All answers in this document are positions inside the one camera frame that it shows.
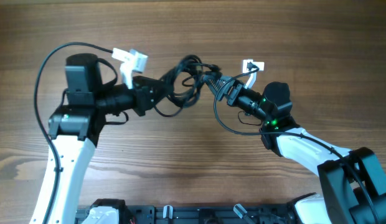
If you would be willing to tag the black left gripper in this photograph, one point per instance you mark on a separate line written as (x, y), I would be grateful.
(144, 99)

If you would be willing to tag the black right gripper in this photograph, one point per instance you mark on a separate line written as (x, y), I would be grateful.
(238, 88)

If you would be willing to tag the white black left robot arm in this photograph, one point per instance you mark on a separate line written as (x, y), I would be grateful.
(74, 130)

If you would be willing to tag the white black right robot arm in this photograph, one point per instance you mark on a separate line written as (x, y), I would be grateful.
(353, 182)

